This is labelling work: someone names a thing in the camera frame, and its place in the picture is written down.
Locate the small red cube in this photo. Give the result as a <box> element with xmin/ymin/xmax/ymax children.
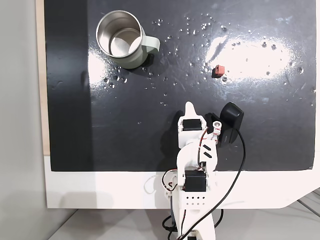
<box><xmin>211</xmin><ymin>64</ymin><xmax>226</xmax><ymax>79</ymax></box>

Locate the black rubber mat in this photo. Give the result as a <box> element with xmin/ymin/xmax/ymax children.
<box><xmin>43</xmin><ymin>0</ymin><xmax>317</xmax><ymax>173</ymax></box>

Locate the pale green steel mug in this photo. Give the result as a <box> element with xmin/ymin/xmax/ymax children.
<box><xmin>95</xmin><ymin>10</ymin><xmax>161</xmax><ymax>70</ymax></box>

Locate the red black servo wire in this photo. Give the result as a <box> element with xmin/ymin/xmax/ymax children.
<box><xmin>198</xmin><ymin>128</ymin><xmax>213</xmax><ymax>169</ymax></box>

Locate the black camera box with clip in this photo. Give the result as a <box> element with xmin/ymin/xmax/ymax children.
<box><xmin>204</xmin><ymin>101</ymin><xmax>245</xmax><ymax>149</ymax></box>

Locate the black camera cable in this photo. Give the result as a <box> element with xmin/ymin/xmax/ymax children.
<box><xmin>174</xmin><ymin>128</ymin><xmax>247</xmax><ymax>240</ymax></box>

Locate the black servo wire loop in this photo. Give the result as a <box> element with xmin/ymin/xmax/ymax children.
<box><xmin>161</xmin><ymin>170</ymin><xmax>176</xmax><ymax>193</ymax></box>

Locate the black base cable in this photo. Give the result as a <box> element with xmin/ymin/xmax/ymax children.
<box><xmin>161</xmin><ymin>208</ymin><xmax>224</xmax><ymax>240</ymax></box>

